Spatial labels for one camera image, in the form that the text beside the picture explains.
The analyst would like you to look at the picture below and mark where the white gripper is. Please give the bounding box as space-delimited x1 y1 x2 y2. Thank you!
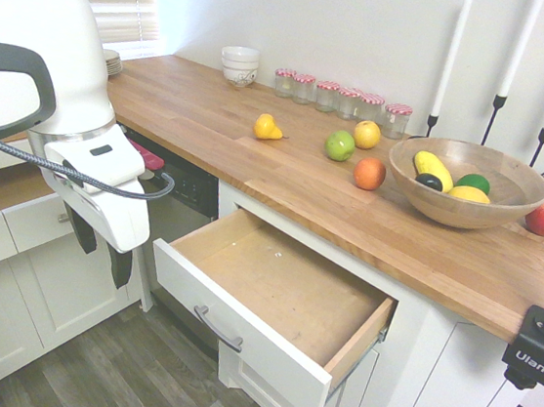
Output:
29 171 156 293

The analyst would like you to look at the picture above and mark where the brushed metal drawer handle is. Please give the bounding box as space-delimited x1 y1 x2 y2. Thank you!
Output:
188 304 248 354

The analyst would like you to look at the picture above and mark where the white wooden drawer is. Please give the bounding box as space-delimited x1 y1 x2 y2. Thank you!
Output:
134 198 408 407

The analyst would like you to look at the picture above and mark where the stainless steel dishwasher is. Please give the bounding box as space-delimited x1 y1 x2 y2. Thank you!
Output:
103 135 245 356

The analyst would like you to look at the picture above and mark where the white side cabinet unit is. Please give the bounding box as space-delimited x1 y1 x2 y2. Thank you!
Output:
0 133 171 407

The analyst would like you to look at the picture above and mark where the stack of cream plates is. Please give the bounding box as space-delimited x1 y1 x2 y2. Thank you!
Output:
100 48 125 79

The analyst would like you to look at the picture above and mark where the yellow toy pear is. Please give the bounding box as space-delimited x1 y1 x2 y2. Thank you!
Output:
252 111 288 142

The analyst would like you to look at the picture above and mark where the white bowl with pattern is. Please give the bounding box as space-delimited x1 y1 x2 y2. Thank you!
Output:
219 60 260 90

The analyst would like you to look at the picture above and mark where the plain white bowl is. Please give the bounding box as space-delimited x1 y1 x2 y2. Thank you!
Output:
219 44 262 73

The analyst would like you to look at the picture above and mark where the glass jar red checked lid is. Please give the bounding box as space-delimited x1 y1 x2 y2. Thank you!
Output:
334 85 363 122
272 67 297 100
356 92 387 129
290 72 317 107
381 102 415 142
314 79 341 114

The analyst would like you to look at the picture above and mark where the green toy apple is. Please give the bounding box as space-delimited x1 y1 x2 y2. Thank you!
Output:
322 128 358 164

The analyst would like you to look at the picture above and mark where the orange toy fruit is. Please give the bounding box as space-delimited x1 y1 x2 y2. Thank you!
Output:
351 155 389 193

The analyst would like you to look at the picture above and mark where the yellow toy apple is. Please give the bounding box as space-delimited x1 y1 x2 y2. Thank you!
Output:
351 118 384 152

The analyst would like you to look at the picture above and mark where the black toy avocado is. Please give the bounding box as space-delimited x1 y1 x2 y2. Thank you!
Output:
413 172 447 192

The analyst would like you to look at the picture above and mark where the yellow toy banana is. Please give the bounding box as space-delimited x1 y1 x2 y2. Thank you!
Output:
409 149 457 194

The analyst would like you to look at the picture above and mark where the white base cabinet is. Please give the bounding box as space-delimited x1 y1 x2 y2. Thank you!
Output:
128 170 544 407

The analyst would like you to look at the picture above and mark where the large wooden bowl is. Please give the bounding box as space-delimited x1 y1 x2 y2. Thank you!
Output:
380 132 544 239

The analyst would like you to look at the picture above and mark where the yellow toy lemon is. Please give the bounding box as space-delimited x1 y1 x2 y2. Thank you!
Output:
447 183 493 206

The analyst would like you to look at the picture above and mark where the green toy lime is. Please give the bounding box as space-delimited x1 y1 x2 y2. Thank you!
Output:
453 171 493 196

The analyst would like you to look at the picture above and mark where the white taper candle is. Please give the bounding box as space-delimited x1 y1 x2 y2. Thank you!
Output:
497 0 544 102
431 0 473 121

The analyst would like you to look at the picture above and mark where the red wrist camera mount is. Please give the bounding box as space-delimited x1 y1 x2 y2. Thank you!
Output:
122 138 168 174

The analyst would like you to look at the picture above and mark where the black Ulanzi camera clamp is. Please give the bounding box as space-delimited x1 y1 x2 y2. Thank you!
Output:
498 272 544 392

